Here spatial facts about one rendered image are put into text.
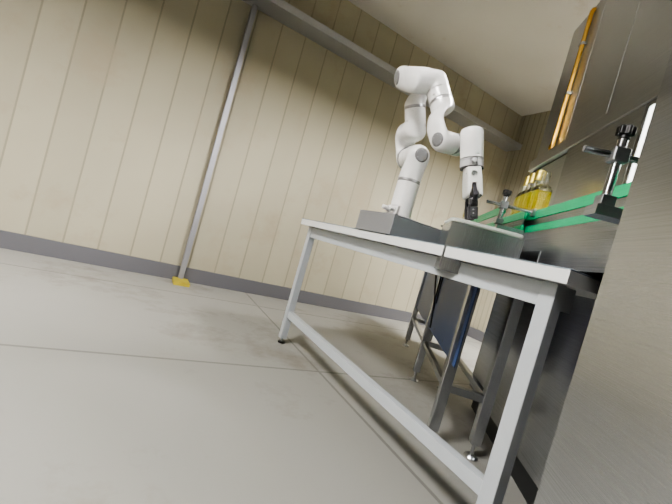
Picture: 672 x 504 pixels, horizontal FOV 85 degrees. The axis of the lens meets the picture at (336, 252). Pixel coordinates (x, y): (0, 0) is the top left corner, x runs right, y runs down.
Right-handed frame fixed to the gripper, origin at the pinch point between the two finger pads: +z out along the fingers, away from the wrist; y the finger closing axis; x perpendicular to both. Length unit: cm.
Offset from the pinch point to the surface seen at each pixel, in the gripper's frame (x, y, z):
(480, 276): 0.6, -17.2, 19.8
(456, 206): -48, 324, -44
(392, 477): 25, -10, 84
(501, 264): -2.3, -27.1, 16.0
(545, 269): -9.4, -36.3, 16.8
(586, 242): -19.4, -33.2, 10.4
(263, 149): 140, 180, -77
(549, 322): -11.0, -34.6, 29.2
